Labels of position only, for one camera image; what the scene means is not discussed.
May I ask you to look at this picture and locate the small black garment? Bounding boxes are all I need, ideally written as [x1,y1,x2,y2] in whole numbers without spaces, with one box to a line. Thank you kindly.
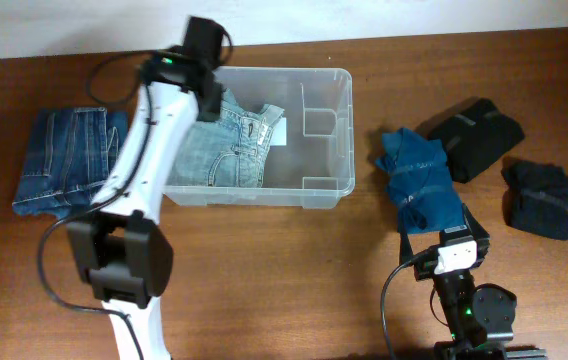
[502,160,568,241]

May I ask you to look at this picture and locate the white label in container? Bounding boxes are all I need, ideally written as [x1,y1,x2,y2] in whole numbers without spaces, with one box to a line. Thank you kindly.
[270,117,287,146]

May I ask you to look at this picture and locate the dark blue jeans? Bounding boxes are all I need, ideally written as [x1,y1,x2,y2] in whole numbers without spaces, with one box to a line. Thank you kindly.
[12,107,128,219]

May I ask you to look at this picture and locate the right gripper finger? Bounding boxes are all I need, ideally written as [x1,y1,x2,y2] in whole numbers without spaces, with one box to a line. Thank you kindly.
[399,230,414,265]
[462,203,490,243]

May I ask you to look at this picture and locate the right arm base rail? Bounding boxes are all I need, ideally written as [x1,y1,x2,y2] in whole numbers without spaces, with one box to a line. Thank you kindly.
[434,342,549,360]

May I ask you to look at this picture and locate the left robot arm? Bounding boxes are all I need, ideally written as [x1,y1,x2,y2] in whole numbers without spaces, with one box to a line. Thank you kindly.
[66,17,230,359]

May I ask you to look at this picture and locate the teal shirt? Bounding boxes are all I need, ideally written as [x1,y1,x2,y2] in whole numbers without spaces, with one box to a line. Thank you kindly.
[376,128,465,234]

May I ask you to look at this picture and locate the large black garment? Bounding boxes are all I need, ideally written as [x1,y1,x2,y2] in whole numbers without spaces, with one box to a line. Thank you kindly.
[427,98,525,183]

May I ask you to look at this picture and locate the clear plastic storage container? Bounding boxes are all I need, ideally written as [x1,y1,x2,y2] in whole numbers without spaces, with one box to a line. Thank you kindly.
[164,67,355,209]

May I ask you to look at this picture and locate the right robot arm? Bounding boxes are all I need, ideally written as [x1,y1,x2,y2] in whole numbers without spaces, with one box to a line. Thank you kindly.
[399,207,517,351]

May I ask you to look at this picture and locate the light blue jeans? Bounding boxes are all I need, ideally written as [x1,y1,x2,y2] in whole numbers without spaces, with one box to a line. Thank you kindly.
[167,89,284,188]

